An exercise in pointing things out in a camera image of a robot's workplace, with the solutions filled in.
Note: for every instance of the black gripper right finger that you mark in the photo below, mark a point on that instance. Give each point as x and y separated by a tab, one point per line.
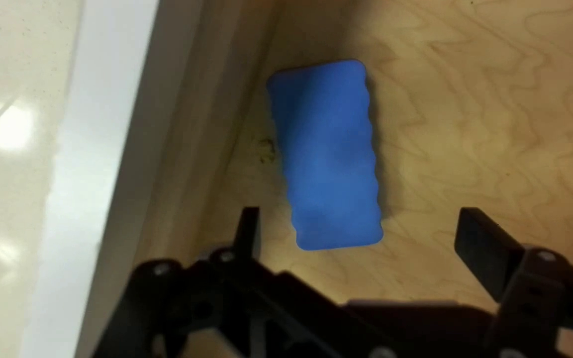
538	299

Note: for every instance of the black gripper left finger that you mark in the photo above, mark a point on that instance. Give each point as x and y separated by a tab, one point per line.
233	305

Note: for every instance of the blue foam eraser block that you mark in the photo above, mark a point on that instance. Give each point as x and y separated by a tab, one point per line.
329	156

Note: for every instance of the white drawer with wooden bottom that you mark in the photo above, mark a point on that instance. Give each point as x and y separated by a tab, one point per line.
498	100

